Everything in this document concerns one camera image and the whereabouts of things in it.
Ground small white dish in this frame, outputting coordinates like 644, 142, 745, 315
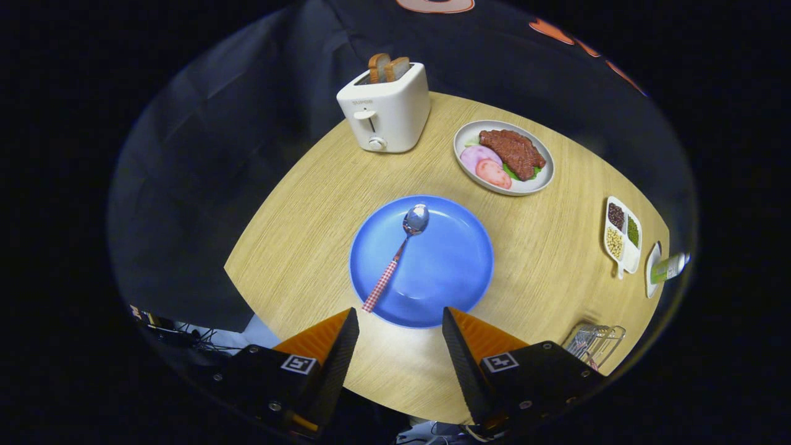
645, 241, 663, 299

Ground black cables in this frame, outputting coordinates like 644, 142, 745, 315
130, 304, 248, 356

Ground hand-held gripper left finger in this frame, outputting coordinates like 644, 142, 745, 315
210, 307, 360, 436

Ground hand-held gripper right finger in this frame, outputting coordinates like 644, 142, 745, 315
441, 307, 609, 436

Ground pale pink ham slice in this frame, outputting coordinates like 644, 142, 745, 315
460, 145, 503, 175

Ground green lettuce leaf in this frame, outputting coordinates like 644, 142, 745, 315
502, 162, 541, 182

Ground blue plate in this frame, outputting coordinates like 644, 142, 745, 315
349, 195, 495, 329

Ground red ham slice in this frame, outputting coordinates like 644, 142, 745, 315
475, 159, 512, 190

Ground grey food plate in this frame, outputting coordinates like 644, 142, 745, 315
453, 120, 555, 197

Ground green bottle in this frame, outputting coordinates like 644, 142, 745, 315
650, 252, 691, 284

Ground spoon with red checked handle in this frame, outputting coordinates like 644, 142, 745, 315
362, 203, 430, 313

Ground metal wire rack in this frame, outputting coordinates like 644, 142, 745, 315
562, 323, 626, 371

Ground white divided dish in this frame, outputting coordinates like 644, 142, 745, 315
603, 196, 643, 280

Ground white toaster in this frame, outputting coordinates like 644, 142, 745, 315
336, 62, 431, 154

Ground brown steak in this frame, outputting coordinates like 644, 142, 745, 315
479, 129, 547, 181

